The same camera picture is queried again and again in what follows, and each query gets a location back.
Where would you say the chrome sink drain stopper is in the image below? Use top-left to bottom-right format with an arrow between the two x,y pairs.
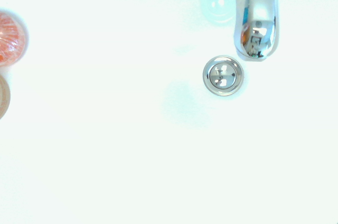
202,55 -> 245,97

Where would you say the orange round soap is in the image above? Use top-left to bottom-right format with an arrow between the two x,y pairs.
0,11 -> 26,67

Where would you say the chrome faucet spout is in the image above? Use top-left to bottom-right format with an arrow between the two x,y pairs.
181,0 -> 308,60

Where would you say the white ceramic sink basin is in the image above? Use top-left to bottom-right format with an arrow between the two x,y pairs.
0,0 -> 338,224

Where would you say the beige round container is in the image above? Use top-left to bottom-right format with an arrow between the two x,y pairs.
0,74 -> 12,120

